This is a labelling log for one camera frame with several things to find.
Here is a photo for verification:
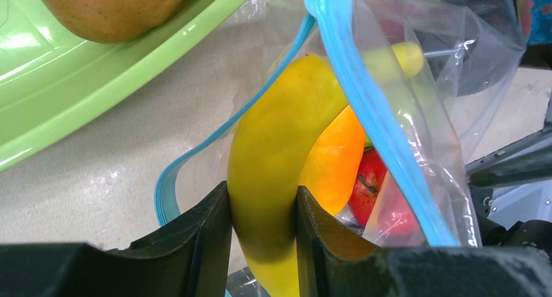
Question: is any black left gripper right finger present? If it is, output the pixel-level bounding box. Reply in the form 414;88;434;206
296;187;551;296

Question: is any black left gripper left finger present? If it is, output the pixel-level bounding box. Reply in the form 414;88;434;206
1;182;232;296

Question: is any orange fake fruit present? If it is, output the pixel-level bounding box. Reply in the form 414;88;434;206
299;106;365;216

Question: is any yellow fake banana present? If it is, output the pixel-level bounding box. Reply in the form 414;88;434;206
227;41;426;297

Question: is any clear zip top bag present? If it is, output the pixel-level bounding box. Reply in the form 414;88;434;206
155;0;525;247

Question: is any brown fake kiwi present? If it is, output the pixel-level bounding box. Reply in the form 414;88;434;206
42;0;187;44

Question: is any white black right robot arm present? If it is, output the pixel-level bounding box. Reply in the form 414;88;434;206
465;127;551;255

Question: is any red fake apple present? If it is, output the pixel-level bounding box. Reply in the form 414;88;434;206
348;148;419;236

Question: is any green plastic tray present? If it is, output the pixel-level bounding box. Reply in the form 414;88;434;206
1;0;246;169

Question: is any black plastic toolbox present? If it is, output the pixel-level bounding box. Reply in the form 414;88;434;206
514;0;551;70

